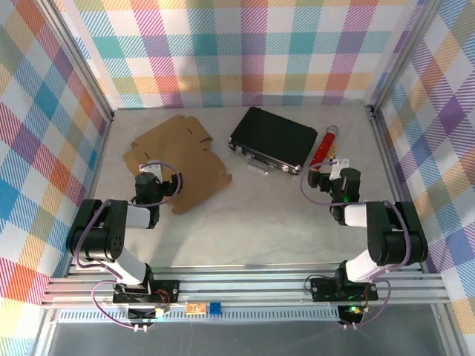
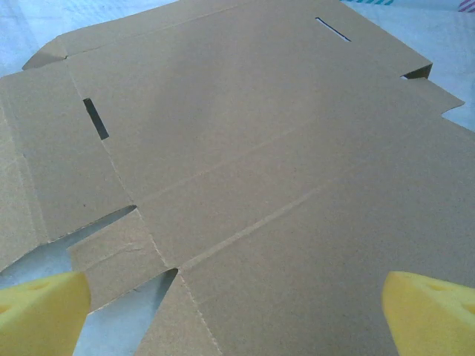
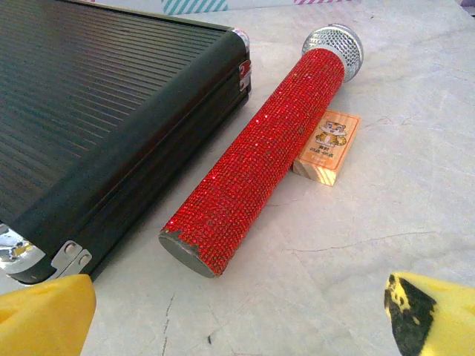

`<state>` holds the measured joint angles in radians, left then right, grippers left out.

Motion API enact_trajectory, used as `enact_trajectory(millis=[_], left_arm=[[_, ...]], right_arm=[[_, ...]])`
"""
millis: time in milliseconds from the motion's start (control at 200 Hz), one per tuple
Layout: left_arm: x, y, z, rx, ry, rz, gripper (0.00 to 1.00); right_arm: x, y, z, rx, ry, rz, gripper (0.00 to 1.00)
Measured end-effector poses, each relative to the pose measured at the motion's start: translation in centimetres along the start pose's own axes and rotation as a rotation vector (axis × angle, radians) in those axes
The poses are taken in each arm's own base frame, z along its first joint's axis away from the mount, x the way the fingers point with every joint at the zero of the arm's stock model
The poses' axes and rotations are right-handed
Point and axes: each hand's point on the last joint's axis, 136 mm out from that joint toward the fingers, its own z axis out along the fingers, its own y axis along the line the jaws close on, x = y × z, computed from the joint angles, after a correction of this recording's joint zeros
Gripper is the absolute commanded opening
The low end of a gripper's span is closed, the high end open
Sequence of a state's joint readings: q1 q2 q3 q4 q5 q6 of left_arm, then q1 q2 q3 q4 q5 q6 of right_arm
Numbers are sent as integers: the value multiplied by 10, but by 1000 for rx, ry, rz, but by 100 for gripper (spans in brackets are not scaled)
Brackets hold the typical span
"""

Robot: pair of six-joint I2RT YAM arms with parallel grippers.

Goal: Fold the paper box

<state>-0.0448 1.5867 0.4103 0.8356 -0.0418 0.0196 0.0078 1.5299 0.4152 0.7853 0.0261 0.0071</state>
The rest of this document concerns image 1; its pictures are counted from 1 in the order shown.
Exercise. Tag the brown cardboard box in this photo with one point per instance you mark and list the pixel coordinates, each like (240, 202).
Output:
(193, 163)

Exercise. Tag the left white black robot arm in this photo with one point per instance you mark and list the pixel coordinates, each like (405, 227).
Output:
(92, 237)

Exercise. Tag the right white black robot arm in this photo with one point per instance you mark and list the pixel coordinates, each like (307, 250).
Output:
(393, 237)

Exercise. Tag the small wooden tag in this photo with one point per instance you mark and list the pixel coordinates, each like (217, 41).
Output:
(334, 151)

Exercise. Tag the red tube with silver cap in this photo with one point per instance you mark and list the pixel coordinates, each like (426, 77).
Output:
(324, 146)

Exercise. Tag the black briefcase with metal trim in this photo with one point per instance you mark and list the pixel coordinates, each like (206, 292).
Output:
(274, 137)

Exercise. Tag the black controller module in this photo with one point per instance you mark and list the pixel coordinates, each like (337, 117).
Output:
(143, 314)
(350, 313)

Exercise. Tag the small orange circuit board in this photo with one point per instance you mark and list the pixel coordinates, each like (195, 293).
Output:
(196, 308)

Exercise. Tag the small blue block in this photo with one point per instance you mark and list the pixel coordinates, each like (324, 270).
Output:
(215, 308)

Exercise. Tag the left white camera bracket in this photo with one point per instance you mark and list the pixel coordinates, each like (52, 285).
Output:
(151, 167)

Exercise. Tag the white camera bracket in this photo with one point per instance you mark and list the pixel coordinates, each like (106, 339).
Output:
(339, 165)
(151, 167)

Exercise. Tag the right white camera bracket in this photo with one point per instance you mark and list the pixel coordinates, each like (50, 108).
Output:
(339, 165)

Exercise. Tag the left black wrist camera box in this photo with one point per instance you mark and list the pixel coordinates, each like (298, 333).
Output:
(174, 182)

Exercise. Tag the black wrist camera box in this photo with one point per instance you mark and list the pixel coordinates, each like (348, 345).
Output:
(174, 182)
(314, 181)

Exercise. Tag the right black wrist camera box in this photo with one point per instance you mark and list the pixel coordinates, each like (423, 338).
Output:
(314, 181)

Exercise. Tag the aluminium side rail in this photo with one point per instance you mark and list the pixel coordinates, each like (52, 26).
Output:
(395, 185)
(89, 196)

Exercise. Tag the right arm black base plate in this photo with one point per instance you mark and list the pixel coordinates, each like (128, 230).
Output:
(323, 289)

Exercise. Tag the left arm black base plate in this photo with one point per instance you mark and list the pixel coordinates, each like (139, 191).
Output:
(167, 291)

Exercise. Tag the aluminium mounting rail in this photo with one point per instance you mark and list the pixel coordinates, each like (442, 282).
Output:
(241, 289)

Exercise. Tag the aluminium frame post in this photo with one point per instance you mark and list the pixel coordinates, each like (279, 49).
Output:
(402, 55)
(79, 63)

